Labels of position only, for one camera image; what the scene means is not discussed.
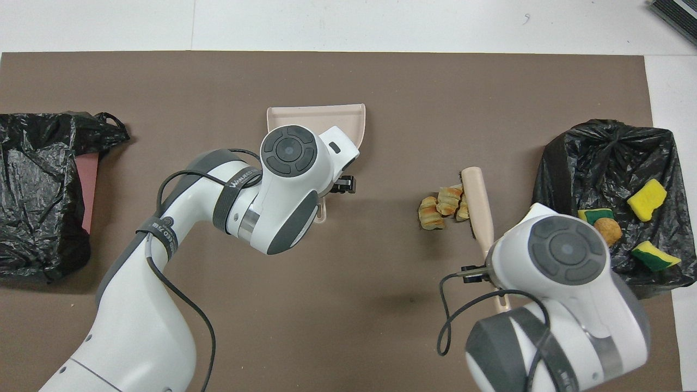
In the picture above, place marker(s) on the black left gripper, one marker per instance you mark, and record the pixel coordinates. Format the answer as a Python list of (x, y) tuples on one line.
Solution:
[(333, 186)]

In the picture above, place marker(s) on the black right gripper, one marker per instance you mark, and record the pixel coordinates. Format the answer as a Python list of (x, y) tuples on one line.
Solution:
[(489, 274)]

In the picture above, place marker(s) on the striped croissant piece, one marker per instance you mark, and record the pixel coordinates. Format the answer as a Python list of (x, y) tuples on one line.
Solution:
[(431, 215), (463, 211), (448, 200)]

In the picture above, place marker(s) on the beige hand brush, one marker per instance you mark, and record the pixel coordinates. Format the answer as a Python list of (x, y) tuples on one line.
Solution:
[(479, 207)]

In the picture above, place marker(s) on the beige plastic dustpan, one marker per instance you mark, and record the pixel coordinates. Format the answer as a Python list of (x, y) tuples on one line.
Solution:
[(310, 115)]

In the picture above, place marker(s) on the yellow and green sponge piece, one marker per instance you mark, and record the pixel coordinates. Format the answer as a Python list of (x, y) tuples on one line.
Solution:
[(647, 198), (594, 214), (656, 257)]

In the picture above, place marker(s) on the brown bread roll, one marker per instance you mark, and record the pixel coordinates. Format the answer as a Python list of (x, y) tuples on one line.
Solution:
[(609, 230)]

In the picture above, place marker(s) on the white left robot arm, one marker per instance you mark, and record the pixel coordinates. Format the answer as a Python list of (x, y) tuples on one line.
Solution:
[(283, 185)]

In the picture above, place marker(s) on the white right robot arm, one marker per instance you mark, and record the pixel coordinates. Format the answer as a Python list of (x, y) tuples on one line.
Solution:
[(566, 283)]

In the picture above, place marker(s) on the black trash bag bin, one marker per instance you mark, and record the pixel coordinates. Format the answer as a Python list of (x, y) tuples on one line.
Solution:
[(577, 163)]

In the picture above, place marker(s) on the pink bin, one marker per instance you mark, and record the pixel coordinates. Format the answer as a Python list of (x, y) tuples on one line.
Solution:
[(90, 185)]

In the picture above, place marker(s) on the brown table mat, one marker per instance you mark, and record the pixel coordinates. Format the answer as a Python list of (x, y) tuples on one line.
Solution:
[(381, 81)]

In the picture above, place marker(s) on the dark ribbed panel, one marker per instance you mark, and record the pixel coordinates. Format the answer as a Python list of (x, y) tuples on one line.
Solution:
[(680, 13)]

